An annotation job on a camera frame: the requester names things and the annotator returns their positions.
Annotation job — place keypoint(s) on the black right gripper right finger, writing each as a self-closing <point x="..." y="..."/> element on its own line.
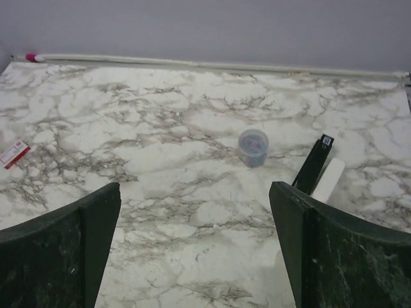
<point x="335" y="259"/>

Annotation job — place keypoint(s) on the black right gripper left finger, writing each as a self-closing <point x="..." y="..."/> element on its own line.
<point x="58" y="259"/>

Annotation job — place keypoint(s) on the white stapler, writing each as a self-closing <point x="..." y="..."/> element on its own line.
<point x="328" y="181"/>

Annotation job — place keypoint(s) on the red white staple box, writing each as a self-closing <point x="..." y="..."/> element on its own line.
<point x="14" y="153"/>

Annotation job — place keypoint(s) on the clear tub of clips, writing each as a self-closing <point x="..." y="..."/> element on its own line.
<point x="252" y="147"/>

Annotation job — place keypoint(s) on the pink capped white tube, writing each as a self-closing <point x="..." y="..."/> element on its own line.
<point x="35" y="58"/>

